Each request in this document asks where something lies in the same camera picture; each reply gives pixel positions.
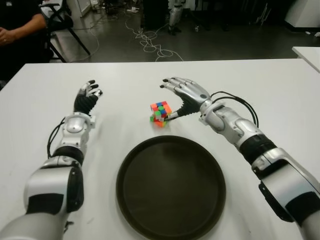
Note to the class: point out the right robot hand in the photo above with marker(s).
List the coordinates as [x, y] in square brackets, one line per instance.
[195, 97]

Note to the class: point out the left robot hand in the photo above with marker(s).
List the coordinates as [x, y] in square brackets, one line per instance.
[83, 103]

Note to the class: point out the multicoloured Rubik's cube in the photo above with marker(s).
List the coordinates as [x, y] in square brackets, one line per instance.
[161, 110]

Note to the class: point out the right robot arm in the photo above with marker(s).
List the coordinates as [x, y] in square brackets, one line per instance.
[282, 175]

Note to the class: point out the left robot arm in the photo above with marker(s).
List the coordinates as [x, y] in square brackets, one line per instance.
[47, 180]

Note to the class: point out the dark round plate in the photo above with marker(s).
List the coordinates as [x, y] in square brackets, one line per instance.
[171, 190]

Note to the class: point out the black office chair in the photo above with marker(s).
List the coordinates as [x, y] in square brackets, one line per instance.
[63, 21]

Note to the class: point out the black cabinet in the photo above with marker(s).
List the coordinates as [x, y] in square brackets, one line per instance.
[155, 13]

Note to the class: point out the white board panel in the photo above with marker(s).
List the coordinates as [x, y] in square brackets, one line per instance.
[86, 7]

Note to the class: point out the person in white shirt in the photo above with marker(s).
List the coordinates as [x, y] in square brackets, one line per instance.
[46, 11]

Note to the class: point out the grey folding stand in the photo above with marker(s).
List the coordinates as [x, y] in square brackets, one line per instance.
[263, 15]

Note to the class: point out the person in black shirt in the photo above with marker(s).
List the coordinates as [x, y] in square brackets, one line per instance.
[15, 15]

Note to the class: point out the white side table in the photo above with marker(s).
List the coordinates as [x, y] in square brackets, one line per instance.
[308, 56]

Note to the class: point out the white cabinet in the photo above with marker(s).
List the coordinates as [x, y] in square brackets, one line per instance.
[305, 12]

